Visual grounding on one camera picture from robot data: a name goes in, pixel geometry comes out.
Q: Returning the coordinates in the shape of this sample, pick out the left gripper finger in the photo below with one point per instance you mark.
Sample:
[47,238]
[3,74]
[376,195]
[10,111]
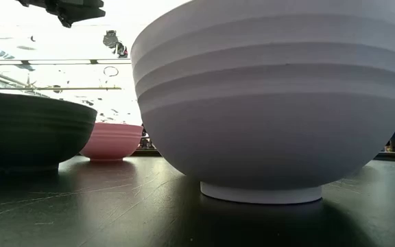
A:
[77,8]

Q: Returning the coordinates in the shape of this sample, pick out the black ribbed bowl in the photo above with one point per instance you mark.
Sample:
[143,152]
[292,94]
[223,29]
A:
[29,130]

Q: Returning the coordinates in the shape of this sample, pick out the pink ribbed bowl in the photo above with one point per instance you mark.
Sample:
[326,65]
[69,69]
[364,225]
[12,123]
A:
[113,140]

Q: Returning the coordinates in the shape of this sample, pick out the lavender ribbed bowl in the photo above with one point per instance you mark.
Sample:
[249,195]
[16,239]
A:
[269,120]

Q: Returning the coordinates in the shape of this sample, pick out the dark hanging ceiling fixture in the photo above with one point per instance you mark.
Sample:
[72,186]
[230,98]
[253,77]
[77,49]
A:
[113,41]

